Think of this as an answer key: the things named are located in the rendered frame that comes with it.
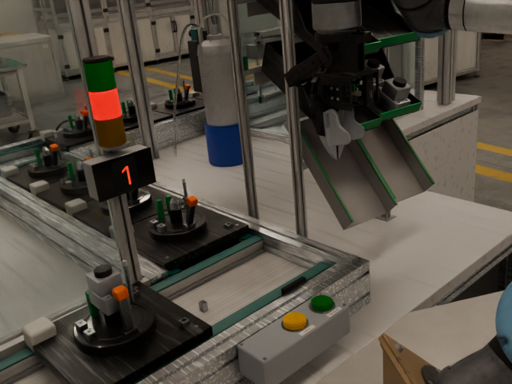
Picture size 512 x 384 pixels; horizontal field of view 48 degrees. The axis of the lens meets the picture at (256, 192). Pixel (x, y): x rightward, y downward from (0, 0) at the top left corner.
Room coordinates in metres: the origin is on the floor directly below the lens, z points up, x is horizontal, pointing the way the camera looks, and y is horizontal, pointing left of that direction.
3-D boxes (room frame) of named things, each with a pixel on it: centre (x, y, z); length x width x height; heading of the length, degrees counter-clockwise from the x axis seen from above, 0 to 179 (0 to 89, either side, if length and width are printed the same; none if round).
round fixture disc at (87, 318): (0.85, 0.27, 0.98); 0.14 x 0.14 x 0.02
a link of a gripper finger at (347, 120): (0.92, -0.17, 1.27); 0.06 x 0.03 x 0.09; 40
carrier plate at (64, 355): (0.85, 0.27, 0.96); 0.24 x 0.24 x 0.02; 40
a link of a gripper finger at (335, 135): (0.90, -0.14, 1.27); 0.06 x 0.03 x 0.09; 40
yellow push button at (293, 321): (0.83, -0.04, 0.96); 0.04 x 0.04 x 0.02
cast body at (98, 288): (0.86, 0.27, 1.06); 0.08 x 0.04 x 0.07; 40
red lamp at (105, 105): (1.02, 0.25, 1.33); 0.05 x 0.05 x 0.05
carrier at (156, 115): (2.41, 0.49, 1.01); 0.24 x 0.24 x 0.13; 40
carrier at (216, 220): (1.25, 0.19, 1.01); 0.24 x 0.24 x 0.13; 40
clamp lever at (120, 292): (0.82, 0.24, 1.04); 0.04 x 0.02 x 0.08; 40
